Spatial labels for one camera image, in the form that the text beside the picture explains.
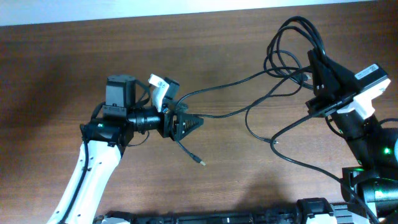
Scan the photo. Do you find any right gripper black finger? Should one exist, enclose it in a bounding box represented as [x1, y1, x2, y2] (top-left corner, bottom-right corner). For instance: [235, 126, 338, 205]
[325, 57, 360, 93]
[307, 50, 340, 96]

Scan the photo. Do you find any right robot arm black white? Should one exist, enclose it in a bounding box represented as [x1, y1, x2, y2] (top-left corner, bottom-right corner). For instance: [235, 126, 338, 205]
[306, 50, 397, 223]

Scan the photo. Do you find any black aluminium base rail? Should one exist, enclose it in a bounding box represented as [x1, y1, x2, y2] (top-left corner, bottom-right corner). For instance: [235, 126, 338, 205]
[93, 198, 354, 224]

